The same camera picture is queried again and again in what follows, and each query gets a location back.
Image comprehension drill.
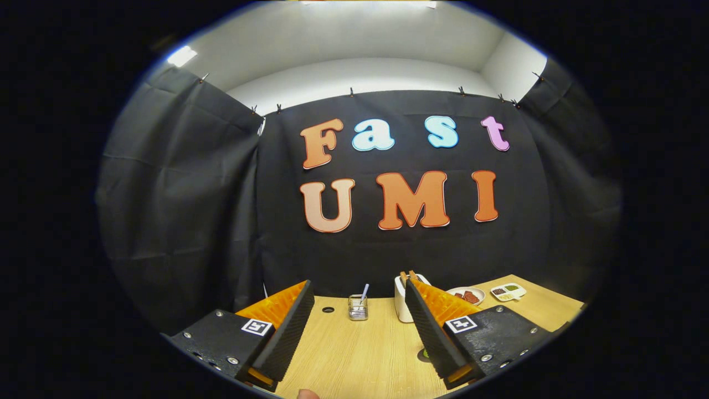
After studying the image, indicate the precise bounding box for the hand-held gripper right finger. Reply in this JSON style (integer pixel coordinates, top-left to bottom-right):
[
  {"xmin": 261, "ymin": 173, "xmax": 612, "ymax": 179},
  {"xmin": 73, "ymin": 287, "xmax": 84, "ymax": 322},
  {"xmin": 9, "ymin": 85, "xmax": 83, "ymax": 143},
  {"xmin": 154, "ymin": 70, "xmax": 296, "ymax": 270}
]
[{"xmin": 404, "ymin": 277, "xmax": 571, "ymax": 390}]

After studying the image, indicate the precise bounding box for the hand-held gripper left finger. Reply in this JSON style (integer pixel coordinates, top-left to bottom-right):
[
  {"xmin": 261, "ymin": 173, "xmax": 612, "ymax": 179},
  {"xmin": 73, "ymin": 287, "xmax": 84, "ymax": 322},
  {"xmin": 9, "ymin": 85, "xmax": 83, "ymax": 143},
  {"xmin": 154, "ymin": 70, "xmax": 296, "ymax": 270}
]
[{"xmin": 163, "ymin": 280, "xmax": 315, "ymax": 392}]

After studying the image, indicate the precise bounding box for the white toaster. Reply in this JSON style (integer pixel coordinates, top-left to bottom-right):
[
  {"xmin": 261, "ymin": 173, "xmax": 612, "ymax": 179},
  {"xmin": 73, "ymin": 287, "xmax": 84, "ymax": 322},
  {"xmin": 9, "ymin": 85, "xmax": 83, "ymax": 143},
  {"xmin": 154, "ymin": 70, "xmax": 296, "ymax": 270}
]
[{"xmin": 394, "ymin": 273, "xmax": 431, "ymax": 324}]

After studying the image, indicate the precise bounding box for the small round white plate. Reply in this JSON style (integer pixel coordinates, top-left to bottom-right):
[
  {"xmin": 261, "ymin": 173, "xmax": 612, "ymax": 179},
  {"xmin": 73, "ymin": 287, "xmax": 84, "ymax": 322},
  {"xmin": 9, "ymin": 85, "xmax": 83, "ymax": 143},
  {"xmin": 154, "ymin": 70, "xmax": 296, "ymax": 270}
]
[{"xmin": 446, "ymin": 287, "xmax": 486, "ymax": 306}]

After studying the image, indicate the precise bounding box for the wooden table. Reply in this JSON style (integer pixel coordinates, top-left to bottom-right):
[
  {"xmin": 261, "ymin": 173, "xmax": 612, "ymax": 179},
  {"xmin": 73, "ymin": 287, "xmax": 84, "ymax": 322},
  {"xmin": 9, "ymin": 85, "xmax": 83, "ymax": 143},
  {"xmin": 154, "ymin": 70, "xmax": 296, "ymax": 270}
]
[{"xmin": 235, "ymin": 274, "xmax": 585, "ymax": 399}]

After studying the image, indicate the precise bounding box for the white divided sauce dish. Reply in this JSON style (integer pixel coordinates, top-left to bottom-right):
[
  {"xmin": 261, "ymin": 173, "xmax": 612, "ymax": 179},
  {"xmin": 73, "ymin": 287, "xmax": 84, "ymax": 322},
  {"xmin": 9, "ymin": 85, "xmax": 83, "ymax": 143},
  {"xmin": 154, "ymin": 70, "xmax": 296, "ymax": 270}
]
[{"xmin": 490, "ymin": 283, "xmax": 527, "ymax": 302}]

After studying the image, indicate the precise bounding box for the black backdrop cloth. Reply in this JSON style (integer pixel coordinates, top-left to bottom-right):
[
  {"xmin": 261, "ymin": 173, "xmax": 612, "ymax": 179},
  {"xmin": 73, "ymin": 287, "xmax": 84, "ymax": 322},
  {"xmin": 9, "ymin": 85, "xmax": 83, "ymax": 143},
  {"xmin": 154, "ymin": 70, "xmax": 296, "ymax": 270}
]
[{"xmin": 95, "ymin": 55, "xmax": 624, "ymax": 336}]

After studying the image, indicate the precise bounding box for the row of black cloth clips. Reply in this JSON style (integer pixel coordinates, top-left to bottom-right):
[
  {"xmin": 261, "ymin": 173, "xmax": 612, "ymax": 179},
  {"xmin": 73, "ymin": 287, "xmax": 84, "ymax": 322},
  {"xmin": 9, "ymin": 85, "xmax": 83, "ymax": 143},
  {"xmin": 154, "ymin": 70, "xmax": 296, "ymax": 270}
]
[{"xmin": 198, "ymin": 71, "xmax": 546, "ymax": 114}]

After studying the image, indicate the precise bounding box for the small ceiling light panel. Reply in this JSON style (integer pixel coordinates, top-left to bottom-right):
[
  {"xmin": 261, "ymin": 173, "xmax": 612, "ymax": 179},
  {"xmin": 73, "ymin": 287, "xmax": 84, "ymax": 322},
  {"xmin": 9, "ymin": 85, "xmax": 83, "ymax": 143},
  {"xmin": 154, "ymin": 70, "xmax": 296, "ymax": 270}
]
[{"xmin": 167, "ymin": 45, "xmax": 198, "ymax": 68}]

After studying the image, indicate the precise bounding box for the wire mesh holder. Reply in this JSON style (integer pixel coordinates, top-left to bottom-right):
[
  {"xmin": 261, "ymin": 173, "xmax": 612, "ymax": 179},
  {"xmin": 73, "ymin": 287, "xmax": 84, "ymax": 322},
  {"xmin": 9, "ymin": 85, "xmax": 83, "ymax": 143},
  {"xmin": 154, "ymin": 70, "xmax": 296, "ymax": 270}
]
[{"xmin": 348, "ymin": 294, "xmax": 369, "ymax": 321}]

